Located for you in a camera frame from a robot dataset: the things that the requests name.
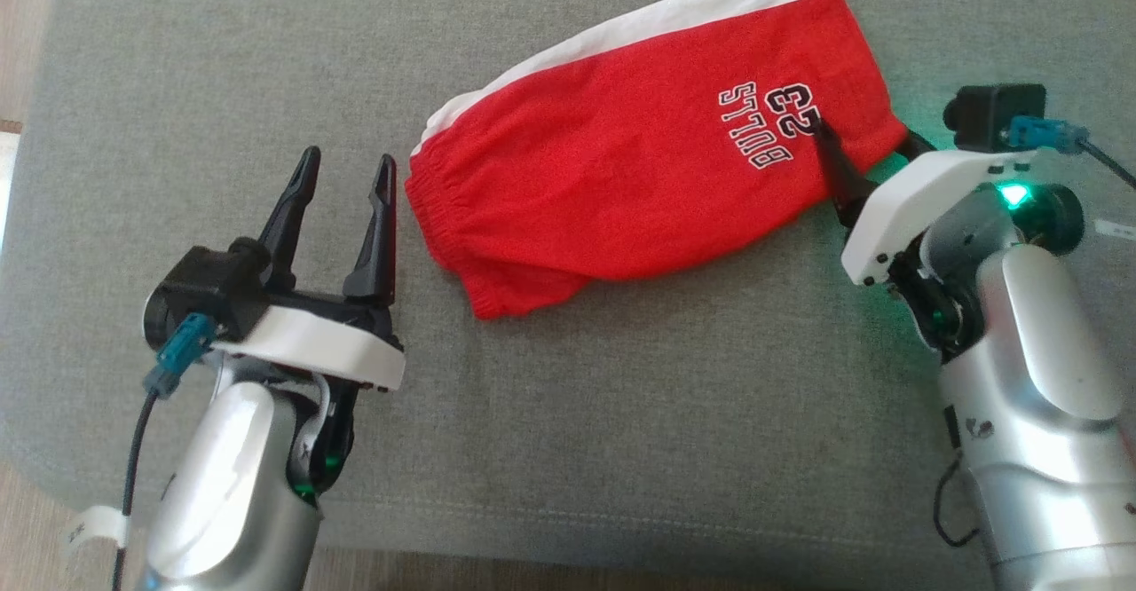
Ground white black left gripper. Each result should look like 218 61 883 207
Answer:
213 146 407 497

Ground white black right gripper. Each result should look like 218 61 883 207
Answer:
811 119 1085 362

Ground red white Bulls shorts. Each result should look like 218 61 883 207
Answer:
404 0 911 321

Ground large grey sofa chaise cushion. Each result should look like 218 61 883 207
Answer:
0 0 1136 588

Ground teal right camera cable connector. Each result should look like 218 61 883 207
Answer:
1007 115 1092 154

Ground teal camera cable connector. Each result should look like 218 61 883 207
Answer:
144 311 217 398
1007 115 1092 154

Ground teal left camera cable connector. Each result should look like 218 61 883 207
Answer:
144 311 217 398

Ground thin black right camera cable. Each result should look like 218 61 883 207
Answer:
1077 137 1136 193

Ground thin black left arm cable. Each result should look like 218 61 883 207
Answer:
110 390 162 591

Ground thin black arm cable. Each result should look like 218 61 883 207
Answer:
110 390 162 591
931 453 982 549

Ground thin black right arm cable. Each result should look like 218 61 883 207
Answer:
931 453 982 549

